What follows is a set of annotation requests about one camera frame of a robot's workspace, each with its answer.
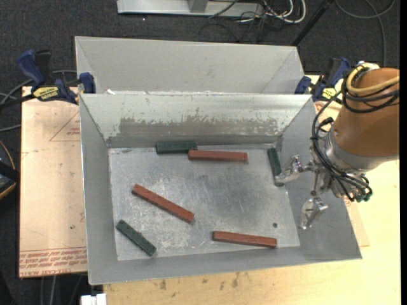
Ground brown cardboard board red print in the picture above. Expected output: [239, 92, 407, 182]
[18, 86, 371, 279]

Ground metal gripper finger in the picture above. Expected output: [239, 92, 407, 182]
[273, 154, 304, 187]
[298, 198, 329, 231]

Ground dark green flat block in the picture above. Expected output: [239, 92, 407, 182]
[155, 141, 198, 154]
[266, 147, 283, 178]
[114, 219, 158, 257]

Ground grey metal bin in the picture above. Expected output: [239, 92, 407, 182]
[74, 36, 362, 286]

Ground red-brown flat block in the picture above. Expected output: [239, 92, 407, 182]
[131, 183, 195, 224]
[211, 230, 279, 250]
[188, 149, 249, 163]

